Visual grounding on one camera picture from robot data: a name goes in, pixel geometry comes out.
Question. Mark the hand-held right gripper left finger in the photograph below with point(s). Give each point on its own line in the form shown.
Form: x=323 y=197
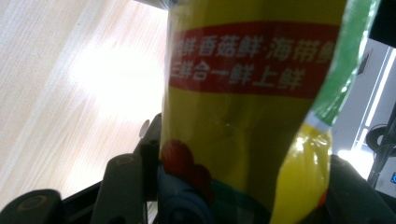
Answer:
x=124 y=186

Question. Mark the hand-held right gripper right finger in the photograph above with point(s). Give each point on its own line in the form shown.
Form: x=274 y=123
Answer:
x=355 y=193

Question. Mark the yellow pouch with green cap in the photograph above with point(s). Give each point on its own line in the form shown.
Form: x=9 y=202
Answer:
x=243 y=109

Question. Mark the black metal stand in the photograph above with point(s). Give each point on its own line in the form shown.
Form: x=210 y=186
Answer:
x=383 y=146

